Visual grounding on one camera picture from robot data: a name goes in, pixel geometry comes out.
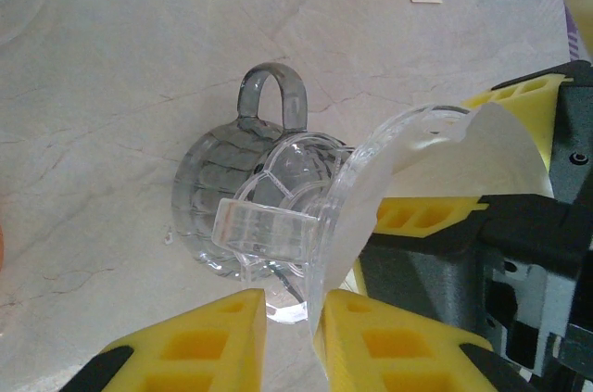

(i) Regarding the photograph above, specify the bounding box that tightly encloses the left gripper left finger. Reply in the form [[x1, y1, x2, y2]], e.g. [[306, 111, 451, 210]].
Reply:
[[59, 288, 269, 392]]

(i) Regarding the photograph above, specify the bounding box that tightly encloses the clear plastic dripper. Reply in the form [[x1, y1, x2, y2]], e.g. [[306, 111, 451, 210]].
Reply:
[[210, 103, 470, 324]]

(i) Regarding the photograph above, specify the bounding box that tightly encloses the grey transparent pitcher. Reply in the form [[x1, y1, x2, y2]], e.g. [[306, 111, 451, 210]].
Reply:
[[170, 60, 356, 282]]

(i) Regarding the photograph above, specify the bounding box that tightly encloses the white paper coffee filter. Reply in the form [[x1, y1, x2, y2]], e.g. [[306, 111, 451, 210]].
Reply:
[[319, 102, 552, 314]]

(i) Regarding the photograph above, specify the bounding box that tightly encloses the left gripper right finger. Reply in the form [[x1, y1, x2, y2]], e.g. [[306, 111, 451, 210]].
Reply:
[[312, 291, 529, 392]]

